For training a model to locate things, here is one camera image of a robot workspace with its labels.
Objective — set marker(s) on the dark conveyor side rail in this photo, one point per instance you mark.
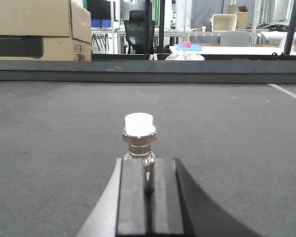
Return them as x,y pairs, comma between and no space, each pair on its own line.
217,69

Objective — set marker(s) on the grey chair back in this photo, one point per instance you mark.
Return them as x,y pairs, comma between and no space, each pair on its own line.
234,38

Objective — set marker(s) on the light blue tray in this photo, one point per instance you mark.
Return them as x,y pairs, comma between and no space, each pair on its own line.
193,47

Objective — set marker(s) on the pink cube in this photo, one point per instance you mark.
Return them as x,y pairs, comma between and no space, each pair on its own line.
186,44

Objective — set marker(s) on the white table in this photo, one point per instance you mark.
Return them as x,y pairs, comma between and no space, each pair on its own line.
216,50

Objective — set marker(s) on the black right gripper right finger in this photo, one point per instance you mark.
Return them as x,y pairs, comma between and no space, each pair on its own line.
180,208

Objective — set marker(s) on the upper cardboard box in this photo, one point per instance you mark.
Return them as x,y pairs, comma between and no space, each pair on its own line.
48,18

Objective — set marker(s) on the beige plastic bin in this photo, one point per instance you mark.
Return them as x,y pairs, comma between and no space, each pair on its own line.
223,22

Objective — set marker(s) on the black office chair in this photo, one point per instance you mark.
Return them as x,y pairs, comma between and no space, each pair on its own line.
135,31

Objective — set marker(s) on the small brown cardboard box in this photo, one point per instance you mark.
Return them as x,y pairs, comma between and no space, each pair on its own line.
242,15

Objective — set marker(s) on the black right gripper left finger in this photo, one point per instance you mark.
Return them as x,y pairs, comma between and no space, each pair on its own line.
121,210

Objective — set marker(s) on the metal valve with white cap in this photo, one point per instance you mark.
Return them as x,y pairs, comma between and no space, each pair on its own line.
139,132

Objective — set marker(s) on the clear plastic bag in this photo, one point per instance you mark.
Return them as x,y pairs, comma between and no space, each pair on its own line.
183,56

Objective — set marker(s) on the black metal post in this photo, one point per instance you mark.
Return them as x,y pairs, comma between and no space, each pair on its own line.
291,31

